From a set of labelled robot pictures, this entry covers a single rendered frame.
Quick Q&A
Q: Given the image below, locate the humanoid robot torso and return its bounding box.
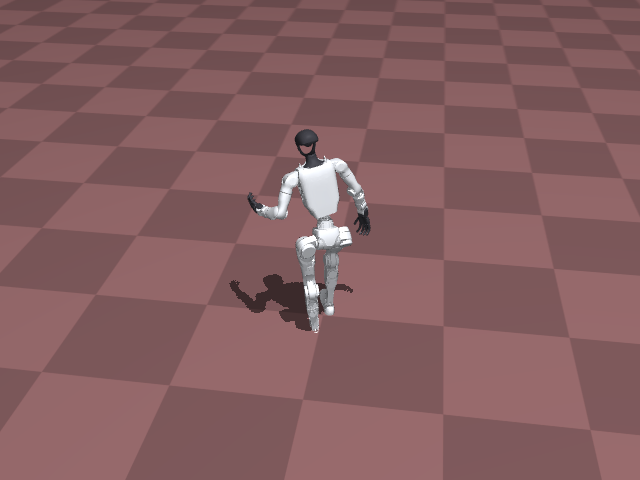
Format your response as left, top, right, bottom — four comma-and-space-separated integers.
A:
294, 156, 340, 250

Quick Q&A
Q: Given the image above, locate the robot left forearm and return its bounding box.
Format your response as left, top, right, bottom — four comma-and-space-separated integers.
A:
256, 205, 278, 220

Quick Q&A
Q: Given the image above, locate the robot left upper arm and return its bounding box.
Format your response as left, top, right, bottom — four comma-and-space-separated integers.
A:
274, 171, 299, 220

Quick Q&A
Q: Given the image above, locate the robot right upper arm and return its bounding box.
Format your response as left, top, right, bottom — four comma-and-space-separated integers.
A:
330, 158, 362, 197

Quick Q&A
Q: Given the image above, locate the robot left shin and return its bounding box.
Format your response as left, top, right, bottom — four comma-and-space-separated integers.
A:
304, 285, 319, 331

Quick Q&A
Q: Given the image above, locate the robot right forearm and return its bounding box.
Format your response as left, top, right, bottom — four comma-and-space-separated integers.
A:
353, 189, 368, 215

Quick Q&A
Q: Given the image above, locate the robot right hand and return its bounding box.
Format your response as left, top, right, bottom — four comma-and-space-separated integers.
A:
354, 208, 370, 236

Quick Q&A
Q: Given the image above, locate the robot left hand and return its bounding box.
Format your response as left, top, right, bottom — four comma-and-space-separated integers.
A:
247, 192, 263, 214

